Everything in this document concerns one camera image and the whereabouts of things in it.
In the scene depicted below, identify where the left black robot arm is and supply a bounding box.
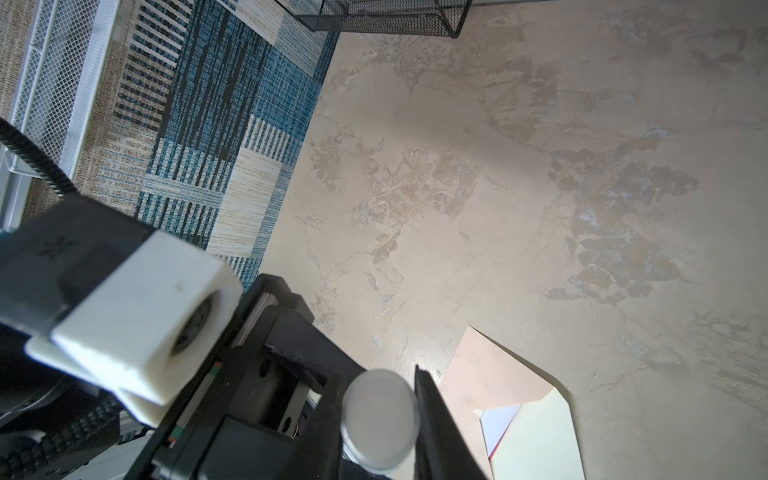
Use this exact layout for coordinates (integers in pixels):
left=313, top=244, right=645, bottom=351
left=1, top=275, right=364, bottom=479

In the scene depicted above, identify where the black wire mesh shelf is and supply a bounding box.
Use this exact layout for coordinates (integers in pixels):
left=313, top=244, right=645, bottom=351
left=279, top=0, right=472, bottom=39

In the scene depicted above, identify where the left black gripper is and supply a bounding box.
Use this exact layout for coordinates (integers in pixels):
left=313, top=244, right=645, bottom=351
left=126, top=274, right=366, bottom=479

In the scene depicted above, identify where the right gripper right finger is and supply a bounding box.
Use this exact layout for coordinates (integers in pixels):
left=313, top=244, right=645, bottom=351
left=414, top=367, right=486, bottom=480

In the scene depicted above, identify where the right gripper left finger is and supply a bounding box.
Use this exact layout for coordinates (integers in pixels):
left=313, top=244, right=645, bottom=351
left=278, top=376, right=348, bottom=480

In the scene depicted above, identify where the pale pink envelope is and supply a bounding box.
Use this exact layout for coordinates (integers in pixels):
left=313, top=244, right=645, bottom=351
left=439, top=326, right=585, bottom=479

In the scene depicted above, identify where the white glue stick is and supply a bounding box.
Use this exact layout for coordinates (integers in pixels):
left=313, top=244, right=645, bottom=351
left=340, top=369, right=420, bottom=475

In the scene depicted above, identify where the pink red letter card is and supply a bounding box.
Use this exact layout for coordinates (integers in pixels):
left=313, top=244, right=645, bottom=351
left=480, top=404, right=521, bottom=460

